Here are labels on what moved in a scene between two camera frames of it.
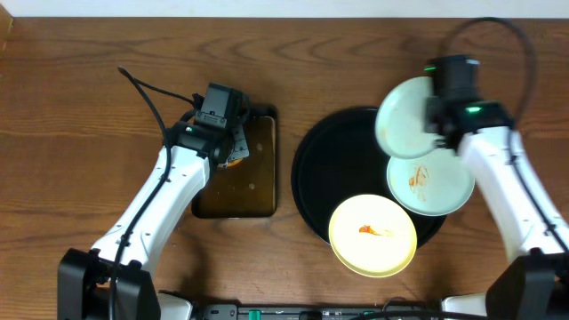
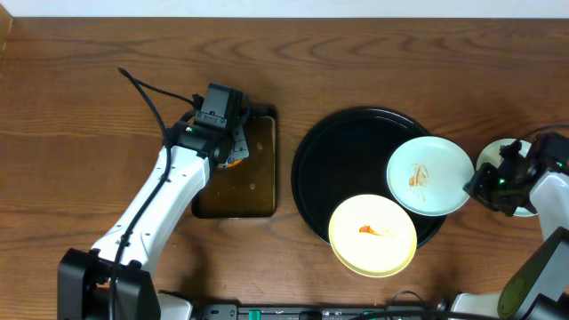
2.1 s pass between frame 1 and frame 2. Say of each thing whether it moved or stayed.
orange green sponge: stayed
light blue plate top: moved
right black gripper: moved
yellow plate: stayed
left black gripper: stayed
